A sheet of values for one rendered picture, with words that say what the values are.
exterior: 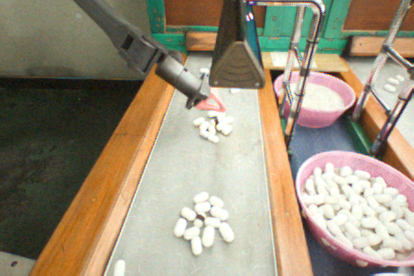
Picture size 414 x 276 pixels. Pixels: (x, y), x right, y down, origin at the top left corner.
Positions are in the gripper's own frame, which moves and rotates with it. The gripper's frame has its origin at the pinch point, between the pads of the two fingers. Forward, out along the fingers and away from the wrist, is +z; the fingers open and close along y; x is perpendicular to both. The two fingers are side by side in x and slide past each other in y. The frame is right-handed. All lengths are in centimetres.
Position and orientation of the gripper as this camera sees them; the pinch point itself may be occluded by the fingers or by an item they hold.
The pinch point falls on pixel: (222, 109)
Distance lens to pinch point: 67.5
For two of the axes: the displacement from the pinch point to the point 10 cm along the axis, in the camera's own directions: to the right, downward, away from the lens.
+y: 0.9, -5.9, 8.0
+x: -6.3, 5.9, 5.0
